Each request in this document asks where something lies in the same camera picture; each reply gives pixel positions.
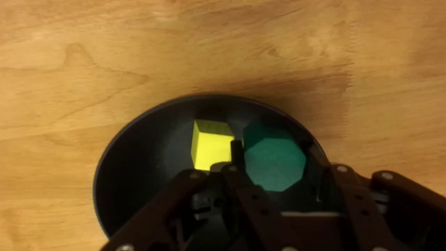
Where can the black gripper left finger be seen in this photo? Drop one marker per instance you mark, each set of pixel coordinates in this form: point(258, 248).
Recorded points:
point(196, 218)

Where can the yellow cube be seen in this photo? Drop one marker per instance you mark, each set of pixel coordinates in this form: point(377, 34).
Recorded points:
point(210, 149)

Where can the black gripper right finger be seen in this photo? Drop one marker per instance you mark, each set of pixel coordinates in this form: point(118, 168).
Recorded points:
point(395, 214)

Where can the green octagonal block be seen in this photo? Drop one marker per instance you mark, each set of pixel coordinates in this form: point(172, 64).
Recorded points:
point(274, 163)

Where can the black bowl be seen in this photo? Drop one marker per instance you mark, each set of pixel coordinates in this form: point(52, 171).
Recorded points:
point(140, 177)

